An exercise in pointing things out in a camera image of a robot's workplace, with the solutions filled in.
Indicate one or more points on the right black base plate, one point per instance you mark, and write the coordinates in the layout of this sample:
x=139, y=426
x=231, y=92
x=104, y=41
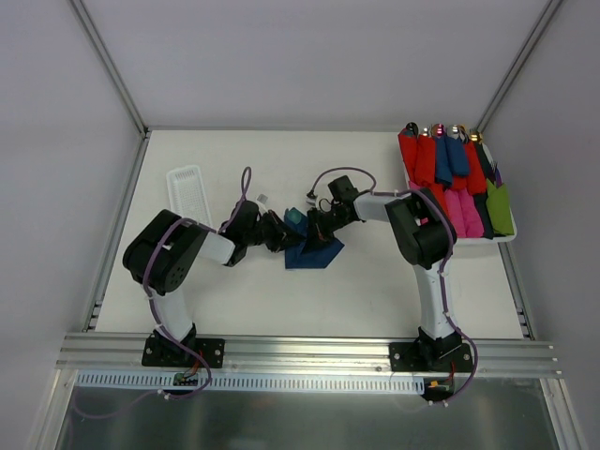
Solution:
x=414, y=357

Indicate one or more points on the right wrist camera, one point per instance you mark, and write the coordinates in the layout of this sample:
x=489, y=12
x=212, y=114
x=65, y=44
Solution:
x=312, y=198

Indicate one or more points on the large white plastic basket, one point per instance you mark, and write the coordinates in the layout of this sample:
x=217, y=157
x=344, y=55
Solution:
x=460, y=183

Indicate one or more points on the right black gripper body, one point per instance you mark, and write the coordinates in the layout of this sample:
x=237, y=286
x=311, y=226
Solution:
x=317, y=226

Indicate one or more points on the green napkin roll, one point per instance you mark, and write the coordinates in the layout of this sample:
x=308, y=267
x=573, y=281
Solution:
x=498, y=207

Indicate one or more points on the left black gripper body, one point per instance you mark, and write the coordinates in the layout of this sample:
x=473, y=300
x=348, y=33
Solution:
x=281, y=235

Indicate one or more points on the white slotted cable duct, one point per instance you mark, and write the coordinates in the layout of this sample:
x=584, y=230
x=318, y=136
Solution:
x=242, y=382

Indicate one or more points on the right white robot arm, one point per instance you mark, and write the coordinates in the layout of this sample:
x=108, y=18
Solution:
x=425, y=238

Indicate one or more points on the aluminium mounting rail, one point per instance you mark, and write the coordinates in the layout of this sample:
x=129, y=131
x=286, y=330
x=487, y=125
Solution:
x=498, y=358

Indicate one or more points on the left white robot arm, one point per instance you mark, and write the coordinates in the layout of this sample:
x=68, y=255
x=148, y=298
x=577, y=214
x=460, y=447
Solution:
x=162, y=255

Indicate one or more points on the dark blue paper napkin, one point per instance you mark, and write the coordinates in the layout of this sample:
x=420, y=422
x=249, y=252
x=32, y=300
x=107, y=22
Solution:
x=296, y=260

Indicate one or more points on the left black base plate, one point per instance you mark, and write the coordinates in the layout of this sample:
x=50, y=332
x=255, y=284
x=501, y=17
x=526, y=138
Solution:
x=159, y=352

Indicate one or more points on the teal plastic spoon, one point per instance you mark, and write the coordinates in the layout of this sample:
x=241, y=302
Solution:
x=294, y=216

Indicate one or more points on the small white plastic basket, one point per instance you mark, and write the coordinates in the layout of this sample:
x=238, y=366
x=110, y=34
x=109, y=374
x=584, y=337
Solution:
x=187, y=195

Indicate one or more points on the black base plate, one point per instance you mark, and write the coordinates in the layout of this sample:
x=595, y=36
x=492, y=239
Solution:
x=414, y=357
x=159, y=352

